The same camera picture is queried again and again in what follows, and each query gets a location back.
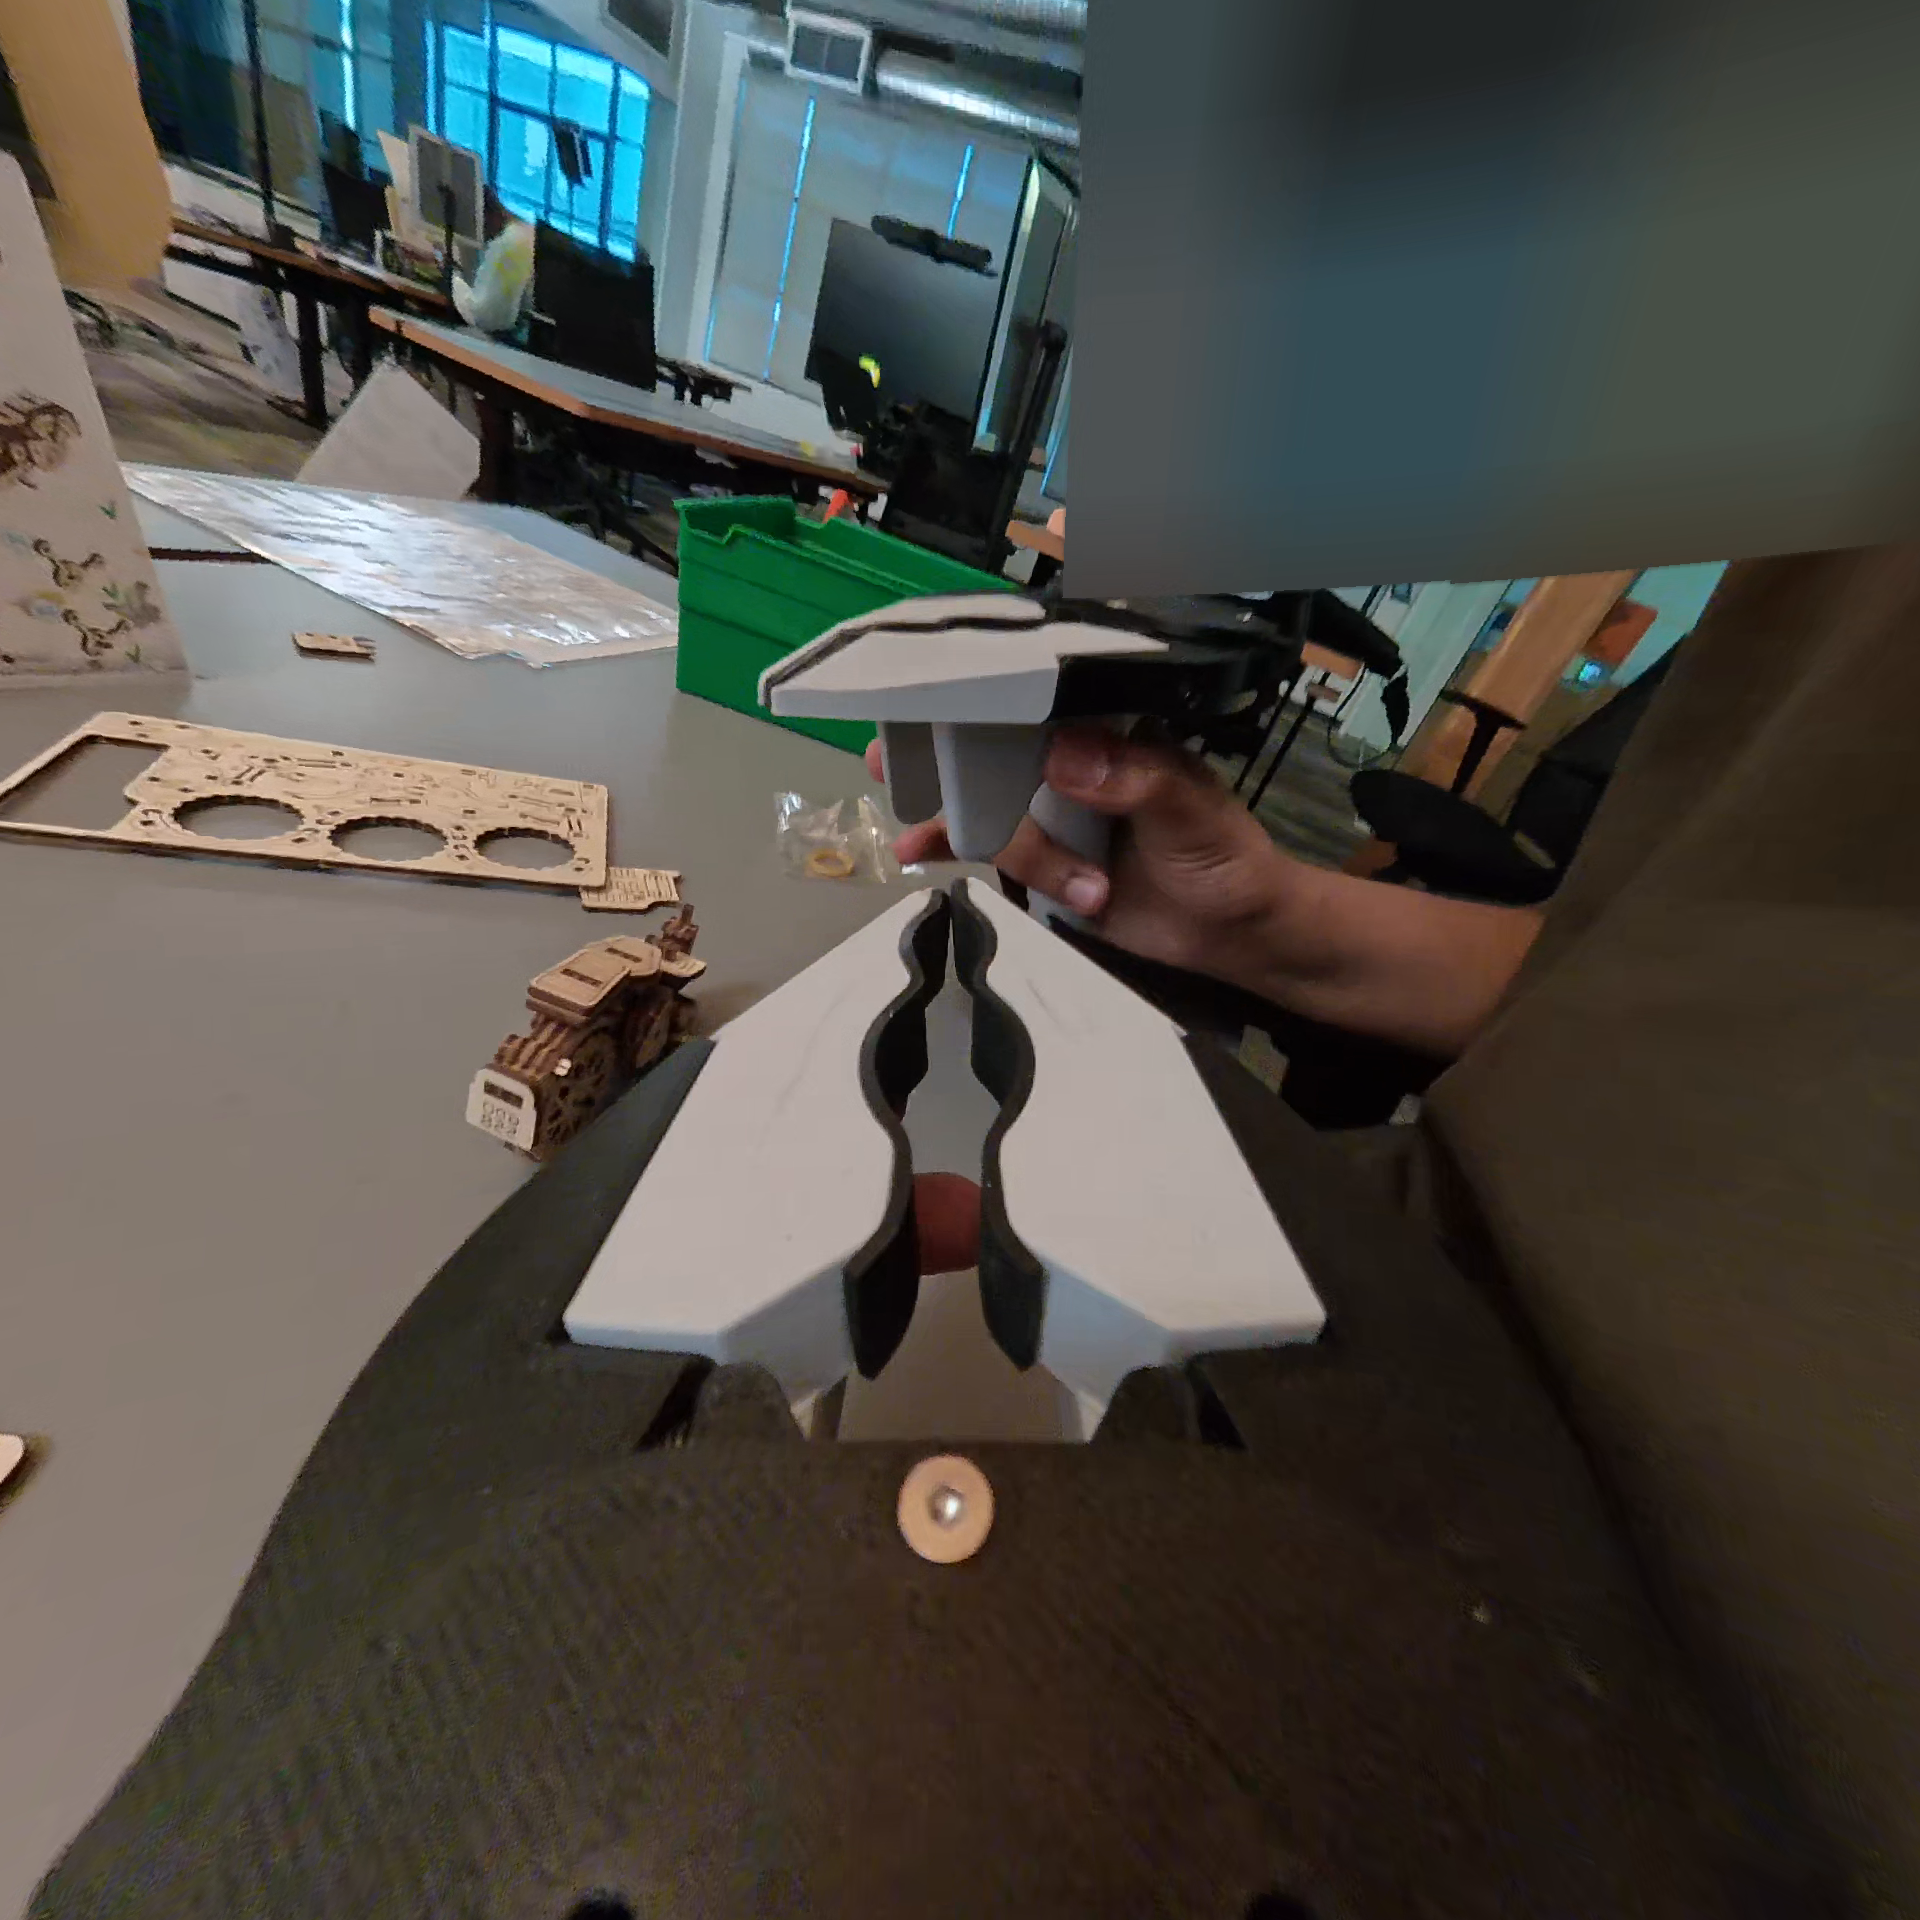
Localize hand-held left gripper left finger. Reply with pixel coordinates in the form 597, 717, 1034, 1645
565, 887, 952, 1439

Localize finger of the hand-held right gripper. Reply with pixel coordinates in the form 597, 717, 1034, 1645
760, 615, 1167, 724
755, 591, 1056, 681

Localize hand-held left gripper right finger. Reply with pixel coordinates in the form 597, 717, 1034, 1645
950, 877, 1330, 1445

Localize wooden model motorcycle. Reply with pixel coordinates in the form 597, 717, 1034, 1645
464, 902, 707, 1161

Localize person's right forearm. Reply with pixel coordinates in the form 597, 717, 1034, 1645
1274, 861, 1550, 1069

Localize grey desk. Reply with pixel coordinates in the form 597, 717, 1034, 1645
0, 502, 1080, 1913

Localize person's right hand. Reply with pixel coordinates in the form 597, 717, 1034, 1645
863, 724, 1321, 985

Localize green plastic bin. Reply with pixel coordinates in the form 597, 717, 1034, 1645
674, 497, 1051, 755

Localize clear bag of rubber bands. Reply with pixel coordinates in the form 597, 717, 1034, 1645
771, 791, 905, 889

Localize black monitor screen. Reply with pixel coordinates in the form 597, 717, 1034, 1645
803, 218, 1002, 436

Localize black office chair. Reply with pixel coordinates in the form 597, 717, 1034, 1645
1345, 769, 1558, 905

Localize long background table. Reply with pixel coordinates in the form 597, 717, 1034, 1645
369, 306, 887, 501

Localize white plastic bag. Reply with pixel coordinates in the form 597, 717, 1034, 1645
454, 221, 536, 337

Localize wooden puzzle sheet round holes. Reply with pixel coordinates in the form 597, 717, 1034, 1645
0, 711, 611, 889

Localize person's brown clothing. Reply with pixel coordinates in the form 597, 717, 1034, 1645
1417, 558, 1920, 1920

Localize printed instruction sheet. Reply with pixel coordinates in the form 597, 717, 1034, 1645
0, 151, 192, 681

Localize silver ventilation duct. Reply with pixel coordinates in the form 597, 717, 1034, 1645
878, 45, 1085, 143

